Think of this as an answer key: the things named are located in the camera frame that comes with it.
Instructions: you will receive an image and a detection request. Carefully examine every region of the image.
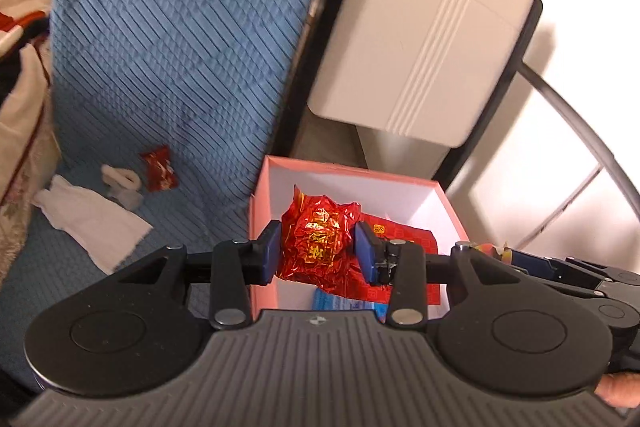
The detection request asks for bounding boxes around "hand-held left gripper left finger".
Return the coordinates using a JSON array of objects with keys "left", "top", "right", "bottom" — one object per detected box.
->
[{"left": 117, "top": 219, "right": 282, "bottom": 330}]

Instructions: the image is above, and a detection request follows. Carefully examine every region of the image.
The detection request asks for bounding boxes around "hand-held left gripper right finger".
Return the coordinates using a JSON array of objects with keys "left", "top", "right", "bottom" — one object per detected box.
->
[{"left": 354, "top": 221, "right": 526, "bottom": 329}]

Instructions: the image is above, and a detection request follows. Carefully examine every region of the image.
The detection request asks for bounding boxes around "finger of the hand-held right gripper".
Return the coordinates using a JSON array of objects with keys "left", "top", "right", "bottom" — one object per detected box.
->
[
  {"left": 510, "top": 251, "right": 601, "bottom": 295},
  {"left": 565, "top": 257, "right": 636, "bottom": 284}
]

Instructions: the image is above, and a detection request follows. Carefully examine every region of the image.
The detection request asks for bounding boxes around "small yellow red packet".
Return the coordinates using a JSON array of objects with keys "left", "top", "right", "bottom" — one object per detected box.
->
[{"left": 475, "top": 242, "right": 513, "bottom": 264}]

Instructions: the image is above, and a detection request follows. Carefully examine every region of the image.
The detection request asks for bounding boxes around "red foil packet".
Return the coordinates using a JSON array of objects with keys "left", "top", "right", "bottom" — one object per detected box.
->
[{"left": 276, "top": 184, "right": 362, "bottom": 295}]

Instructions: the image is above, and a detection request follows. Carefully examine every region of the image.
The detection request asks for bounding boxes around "blue face mask pack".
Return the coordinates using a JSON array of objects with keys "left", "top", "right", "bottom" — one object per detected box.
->
[{"left": 312, "top": 289, "right": 388, "bottom": 323}]

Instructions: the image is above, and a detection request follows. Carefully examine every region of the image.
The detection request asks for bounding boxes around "pink box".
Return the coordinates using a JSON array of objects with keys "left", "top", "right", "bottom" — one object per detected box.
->
[{"left": 249, "top": 155, "right": 471, "bottom": 323}]

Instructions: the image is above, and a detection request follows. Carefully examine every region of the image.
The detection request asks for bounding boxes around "small red snack packet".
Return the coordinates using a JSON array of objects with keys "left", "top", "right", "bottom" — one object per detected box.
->
[{"left": 139, "top": 146, "right": 179, "bottom": 194}]

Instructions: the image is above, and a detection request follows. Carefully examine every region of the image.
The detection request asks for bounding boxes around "cream furry hair tie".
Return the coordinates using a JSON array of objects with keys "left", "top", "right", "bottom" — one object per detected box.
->
[{"left": 101, "top": 164, "right": 143, "bottom": 210}]

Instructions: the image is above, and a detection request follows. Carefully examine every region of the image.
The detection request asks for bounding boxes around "person's right hand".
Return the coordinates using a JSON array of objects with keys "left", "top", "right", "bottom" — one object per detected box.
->
[{"left": 597, "top": 372, "right": 640, "bottom": 408}]

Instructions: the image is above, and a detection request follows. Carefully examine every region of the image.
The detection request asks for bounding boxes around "white cloth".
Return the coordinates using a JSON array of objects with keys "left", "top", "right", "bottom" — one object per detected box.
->
[{"left": 32, "top": 174, "right": 154, "bottom": 275}]

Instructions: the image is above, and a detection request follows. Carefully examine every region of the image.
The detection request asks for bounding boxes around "white plastic chair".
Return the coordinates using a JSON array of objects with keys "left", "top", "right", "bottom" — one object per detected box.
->
[{"left": 306, "top": 0, "right": 538, "bottom": 172}]

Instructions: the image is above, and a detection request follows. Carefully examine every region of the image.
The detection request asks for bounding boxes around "blue quilted bed cover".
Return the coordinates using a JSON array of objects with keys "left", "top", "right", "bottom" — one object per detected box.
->
[{"left": 0, "top": 0, "right": 348, "bottom": 393}]

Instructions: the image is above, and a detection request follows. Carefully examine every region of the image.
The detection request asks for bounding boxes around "floral patterned quilt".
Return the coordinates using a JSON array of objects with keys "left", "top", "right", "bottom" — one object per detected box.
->
[{"left": 0, "top": 42, "right": 61, "bottom": 278}]

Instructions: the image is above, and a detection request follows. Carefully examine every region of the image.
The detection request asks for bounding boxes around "striped blanket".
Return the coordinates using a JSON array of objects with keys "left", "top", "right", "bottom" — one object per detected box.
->
[{"left": 0, "top": 0, "right": 61, "bottom": 108}]

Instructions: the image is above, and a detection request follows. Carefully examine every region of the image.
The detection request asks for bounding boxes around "black bed frame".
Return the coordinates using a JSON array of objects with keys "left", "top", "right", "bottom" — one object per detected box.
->
[{"left": 270, "top": 0, "right": 381, "bottom": 158}]

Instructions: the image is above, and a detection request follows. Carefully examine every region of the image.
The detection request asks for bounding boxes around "black metal tube frame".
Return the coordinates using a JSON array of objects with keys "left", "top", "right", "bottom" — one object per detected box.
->
[{"left": 444, "top": 0, "right": 640, "bottom": 210}]

